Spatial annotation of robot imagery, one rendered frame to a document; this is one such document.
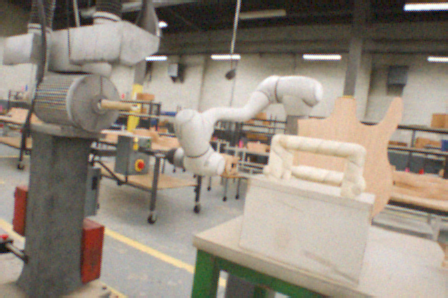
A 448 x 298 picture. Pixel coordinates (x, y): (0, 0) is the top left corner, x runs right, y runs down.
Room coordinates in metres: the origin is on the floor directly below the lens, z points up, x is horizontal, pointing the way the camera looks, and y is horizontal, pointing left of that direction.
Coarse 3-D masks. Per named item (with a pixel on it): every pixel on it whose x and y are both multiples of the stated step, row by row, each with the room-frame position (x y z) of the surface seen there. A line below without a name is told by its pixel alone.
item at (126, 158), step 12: (120, 144) 1.42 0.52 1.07; (132, 144) 1.40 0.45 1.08; (144, 144) 1.47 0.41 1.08; (120, 156) 1.41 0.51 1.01; (132, 156) 1.41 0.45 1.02; (144, 156) 1.48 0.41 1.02; (108, 168) 1.46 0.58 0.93; (120, 168) 1.41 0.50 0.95; (132, 168) 1.42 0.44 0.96; (144, 168) 1.49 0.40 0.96; (120, 180) 1.45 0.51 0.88
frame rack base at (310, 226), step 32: (256, 192) 0.65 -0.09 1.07; (288, 192) 0.61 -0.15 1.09; (320, 192) 0.58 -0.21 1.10; (256, 224) 0.65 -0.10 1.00; (288, 224) 0.61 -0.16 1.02; (320, 224) 0.58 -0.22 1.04; (352, 224) 0.54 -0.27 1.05; (288, 256) 0.60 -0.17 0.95; (320, 256) 0.57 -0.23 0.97; (352, 256) 0.54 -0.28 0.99
